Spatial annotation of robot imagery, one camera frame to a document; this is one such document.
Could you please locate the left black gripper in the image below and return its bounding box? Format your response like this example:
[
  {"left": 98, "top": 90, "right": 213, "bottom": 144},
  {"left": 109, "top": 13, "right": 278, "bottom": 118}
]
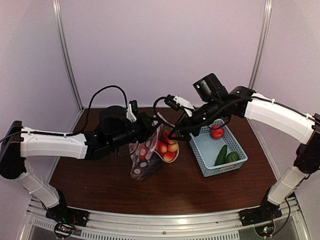
[{"left": 109, "top": 110, "right": 163, "bottom": 150}]

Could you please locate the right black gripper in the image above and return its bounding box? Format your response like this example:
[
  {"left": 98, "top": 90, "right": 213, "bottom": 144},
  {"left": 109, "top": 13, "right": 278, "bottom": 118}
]
[{"left": 168, "top": 97, "right": 224, "bottom": 141}]

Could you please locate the red lychee fruit bunch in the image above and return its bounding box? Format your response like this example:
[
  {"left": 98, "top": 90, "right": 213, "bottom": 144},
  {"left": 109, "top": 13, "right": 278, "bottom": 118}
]
[{"left": 155, "top": 129, "right": 179, "bottom": 163}]

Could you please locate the clear zip top bag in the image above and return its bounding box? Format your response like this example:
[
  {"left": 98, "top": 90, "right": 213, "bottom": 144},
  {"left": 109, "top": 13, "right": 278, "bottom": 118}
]
[{"left": 129, "top": 124, "right": 167, "bottom": 180}]

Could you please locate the light blue plastic basket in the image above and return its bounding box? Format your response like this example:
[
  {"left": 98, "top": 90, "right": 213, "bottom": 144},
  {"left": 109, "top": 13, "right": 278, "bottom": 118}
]
[{"left": 189, "top": 119, "right": 248, "bottom": 177}]

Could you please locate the purple eggplant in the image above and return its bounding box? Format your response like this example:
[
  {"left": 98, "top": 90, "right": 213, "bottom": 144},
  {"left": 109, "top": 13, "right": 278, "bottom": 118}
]
[{"left": 133, "top": 157, "right": 164, "bottom": 180}]

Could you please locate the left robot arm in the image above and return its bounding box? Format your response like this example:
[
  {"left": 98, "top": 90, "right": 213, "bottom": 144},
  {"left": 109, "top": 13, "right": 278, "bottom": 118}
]
[{"left": 0, "top": 105, "right": 157, "bottom": 222}]

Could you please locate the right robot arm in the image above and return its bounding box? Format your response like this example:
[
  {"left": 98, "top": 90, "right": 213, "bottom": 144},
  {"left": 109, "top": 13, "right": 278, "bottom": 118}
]
[{"left": 164, "top": 73, "right": 320, "bottom": 221}]

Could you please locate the red wax apple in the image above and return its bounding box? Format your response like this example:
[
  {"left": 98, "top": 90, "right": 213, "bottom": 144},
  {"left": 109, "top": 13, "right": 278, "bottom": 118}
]
[{"left": 210, "top": 126, "right": 224, "bottom": 140}]

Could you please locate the green cucumber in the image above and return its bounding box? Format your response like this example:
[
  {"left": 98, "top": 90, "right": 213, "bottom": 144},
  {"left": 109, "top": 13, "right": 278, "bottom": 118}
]
[{"left": 214, "top": 145, "right": 228, "bottom": 166}]

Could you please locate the green pepper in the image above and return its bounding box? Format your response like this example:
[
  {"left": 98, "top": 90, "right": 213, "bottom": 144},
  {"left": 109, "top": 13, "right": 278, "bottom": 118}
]
[{"left": 225, "top": 151, "right": 240, "bottom": 164}]

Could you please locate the right round circuit board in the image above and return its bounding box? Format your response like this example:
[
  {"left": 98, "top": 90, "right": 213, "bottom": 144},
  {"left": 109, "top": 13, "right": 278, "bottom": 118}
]
[{"left": 254, "top": 223, "right": 275, "bottom": 238}]

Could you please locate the round circuit board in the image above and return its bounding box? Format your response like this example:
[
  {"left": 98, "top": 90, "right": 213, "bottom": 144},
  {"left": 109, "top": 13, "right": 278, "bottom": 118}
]
[
  {"left": 53, "top": 223, "right": 75, "bottom": 239},
  {"left": 254, "top": 223, "right": 275, "bottom": 238}
]

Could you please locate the left round circuit board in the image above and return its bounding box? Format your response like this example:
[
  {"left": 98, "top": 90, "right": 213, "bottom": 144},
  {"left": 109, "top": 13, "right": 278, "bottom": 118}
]
[{"left": 53, "top": 223, "right": 75, "bottom": 239}]

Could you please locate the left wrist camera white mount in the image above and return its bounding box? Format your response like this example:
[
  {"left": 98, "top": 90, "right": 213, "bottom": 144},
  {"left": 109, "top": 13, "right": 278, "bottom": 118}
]
[{"left": 126, "top": 100, "right": 139, "bottom": 122}]

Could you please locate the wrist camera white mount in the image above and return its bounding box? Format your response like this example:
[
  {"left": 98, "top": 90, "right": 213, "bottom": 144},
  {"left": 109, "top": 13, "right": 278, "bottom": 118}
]
[
  {"left": 126, "top": 100, "right": 139, "bottom": 122},
  {"left": 164, "top": 94, "right": 195, "bottom": 117}
]

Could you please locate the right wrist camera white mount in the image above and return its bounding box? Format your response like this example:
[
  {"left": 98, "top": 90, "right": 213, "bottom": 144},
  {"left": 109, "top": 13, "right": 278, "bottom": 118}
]
[{"left": 164, "top": 94, "right": 195, "bottom": 117}]

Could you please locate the left black cable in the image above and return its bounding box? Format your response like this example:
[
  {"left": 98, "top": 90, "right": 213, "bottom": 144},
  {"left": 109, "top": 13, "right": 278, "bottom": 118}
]
[{"left": 82, "top": 85, "right": 129, "bottom": 131}]

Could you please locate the black cable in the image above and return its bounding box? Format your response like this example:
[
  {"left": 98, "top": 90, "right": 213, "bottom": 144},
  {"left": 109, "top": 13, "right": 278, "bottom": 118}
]
[
  {"left": 82, "top": 85, "right": 129, "bottom": 131},
  {"left": 152, "top": 96, "right": 253, "bottom": 131}
]

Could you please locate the right black cable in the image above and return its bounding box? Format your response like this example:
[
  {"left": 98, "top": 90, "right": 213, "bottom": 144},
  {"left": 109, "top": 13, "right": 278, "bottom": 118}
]
[{"left": 152, "top": 96, "right": 253, "bottom": 131}]

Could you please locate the front aluminium rail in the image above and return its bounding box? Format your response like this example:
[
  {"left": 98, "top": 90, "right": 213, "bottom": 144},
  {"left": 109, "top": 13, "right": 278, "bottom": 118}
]
[{"left": 18, "top": 201, "right": 310, "bottom": 240}]

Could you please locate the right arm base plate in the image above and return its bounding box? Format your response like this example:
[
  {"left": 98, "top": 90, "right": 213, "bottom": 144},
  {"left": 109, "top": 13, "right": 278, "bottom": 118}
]
[{"left": 239, "top": 206, "right": 282, "bottom": 227}]

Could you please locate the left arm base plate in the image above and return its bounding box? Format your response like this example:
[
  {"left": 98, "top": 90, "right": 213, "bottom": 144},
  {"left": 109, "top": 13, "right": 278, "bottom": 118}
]
[{"left": 45, "top": 208, "right": 89, "bottom": 227}]

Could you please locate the right aluminium frame post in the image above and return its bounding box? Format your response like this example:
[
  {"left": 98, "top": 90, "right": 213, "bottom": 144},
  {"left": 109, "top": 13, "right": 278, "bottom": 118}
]
[{"left": 248, "top": 0, "right": 273, "bottom": 89}]

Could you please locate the aluminium frame post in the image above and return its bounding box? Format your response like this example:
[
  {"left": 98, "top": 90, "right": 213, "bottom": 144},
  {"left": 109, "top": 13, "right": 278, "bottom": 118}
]
[
  {"left": 52, "top": 0, "right": 84, "bottom": 112},
  {"left": 248, "top": 0, "right": 273, "bottom": 89}
]

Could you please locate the left aluminium frame post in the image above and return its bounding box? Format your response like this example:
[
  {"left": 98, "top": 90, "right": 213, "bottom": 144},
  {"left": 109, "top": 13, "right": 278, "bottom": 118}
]
[{"left": 52, "top": 0, "right": 84, "bottom": 112}]

